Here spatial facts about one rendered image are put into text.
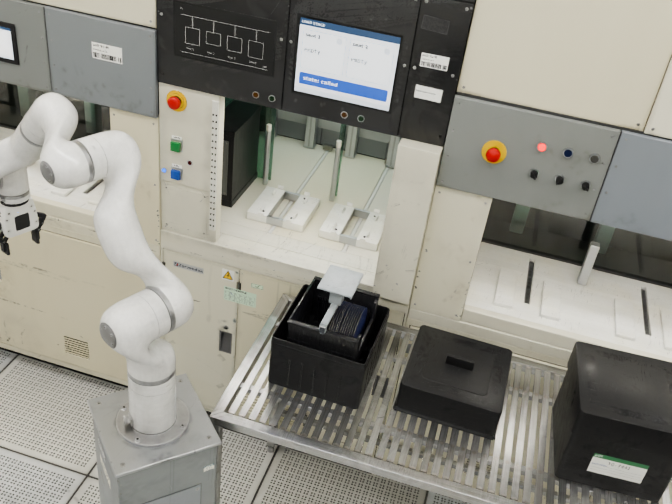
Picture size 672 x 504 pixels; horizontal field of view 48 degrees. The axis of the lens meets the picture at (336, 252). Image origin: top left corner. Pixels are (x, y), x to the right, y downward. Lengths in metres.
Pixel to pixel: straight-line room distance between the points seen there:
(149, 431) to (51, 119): 0.82
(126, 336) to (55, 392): 1.56
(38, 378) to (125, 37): 1.58
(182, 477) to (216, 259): 0.81
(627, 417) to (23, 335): 2.32
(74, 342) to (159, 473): 1.22
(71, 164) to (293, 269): 1.00
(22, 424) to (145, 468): 1.26
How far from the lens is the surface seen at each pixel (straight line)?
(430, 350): 2.25
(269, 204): 2.74
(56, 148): 1.75
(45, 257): 2.98
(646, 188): 2.18
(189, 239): 2.60
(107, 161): 1.78
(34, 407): 3.27
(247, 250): 2.54
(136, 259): 1.80
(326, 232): 2.62
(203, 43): 2.27
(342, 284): 2.06
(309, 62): 2.17
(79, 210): 2.79
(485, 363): 2.27
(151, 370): 1.90
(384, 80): 2.12
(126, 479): 2.04
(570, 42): 2.05
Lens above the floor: 2.30
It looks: 34 degrees down
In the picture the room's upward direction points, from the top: 8 degrees clockwise
